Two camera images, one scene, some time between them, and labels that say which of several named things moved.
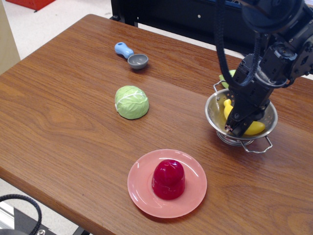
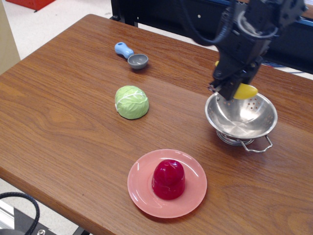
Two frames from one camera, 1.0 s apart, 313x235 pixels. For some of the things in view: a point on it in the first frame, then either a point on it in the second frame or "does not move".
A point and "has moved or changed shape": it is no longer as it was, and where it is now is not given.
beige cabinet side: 9,56 does not move
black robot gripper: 252,94 -> 240,56
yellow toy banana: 255,128 has moved or changed shape
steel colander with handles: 214,113 does not move
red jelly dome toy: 168,181 does not move
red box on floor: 35,5 does not move
